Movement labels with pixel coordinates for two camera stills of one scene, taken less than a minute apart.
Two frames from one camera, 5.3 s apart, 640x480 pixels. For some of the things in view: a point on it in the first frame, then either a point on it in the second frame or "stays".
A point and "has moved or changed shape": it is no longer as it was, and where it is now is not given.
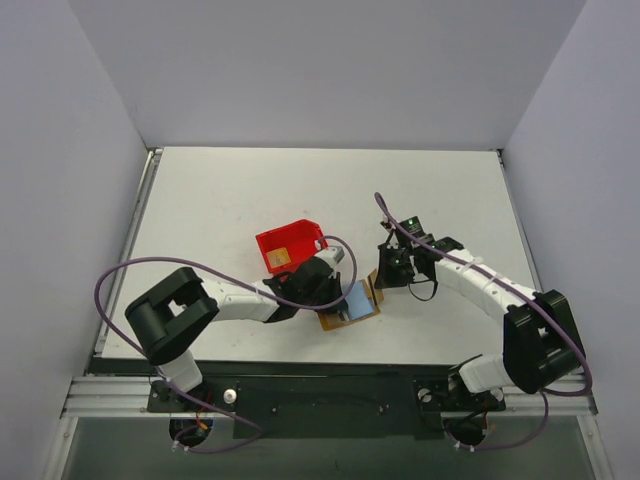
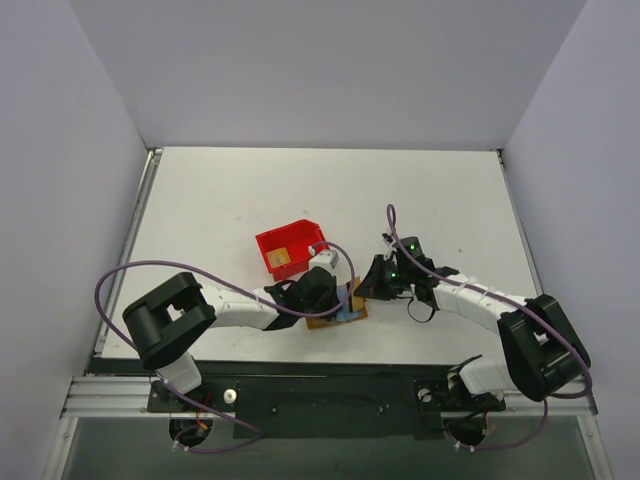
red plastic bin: (282, 247) stays
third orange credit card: (278, 257) stays
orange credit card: (376, 293) has moved or changed shape
